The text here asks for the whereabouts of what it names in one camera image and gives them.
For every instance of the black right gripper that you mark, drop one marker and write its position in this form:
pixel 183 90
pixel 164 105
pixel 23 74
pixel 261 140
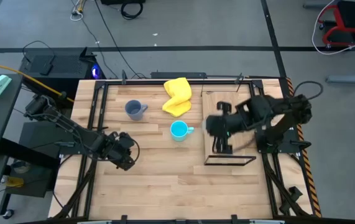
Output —
pixel 233 123

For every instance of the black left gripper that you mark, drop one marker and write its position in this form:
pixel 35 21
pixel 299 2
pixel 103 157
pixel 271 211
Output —
pixel 121 146

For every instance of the teal mug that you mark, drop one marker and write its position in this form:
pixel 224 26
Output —
pixel 178 129

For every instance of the grey-blue mug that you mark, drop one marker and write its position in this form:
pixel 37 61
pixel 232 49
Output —
pixel 133 113

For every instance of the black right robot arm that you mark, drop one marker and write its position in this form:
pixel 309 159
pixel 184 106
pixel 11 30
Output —
pixel 289 107

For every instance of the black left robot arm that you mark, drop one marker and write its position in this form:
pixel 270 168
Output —
pixel 81 133

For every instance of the yellow cloth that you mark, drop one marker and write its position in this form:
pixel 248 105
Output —
pixel 177 93

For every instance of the black cart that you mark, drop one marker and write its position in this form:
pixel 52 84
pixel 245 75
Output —
pixel 37 183

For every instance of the yellow black hazard tape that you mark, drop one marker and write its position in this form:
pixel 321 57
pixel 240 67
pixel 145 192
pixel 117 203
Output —
pixel 309 174

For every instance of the small yellow object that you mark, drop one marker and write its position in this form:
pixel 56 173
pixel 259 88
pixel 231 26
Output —
pixel 14 182

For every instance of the black computer tower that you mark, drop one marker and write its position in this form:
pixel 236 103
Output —
pixel 65 65

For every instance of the small black box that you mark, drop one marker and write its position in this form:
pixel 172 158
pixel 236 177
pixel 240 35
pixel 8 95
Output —
pixel 46 69

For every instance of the grey metal base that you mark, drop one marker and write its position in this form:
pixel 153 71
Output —
pixel 351 78

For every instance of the red rolling stool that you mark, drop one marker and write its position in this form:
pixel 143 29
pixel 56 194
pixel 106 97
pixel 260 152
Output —
pixel 348 18

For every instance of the black table frame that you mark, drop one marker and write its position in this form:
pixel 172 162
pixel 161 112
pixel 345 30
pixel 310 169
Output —
pixel 87 199

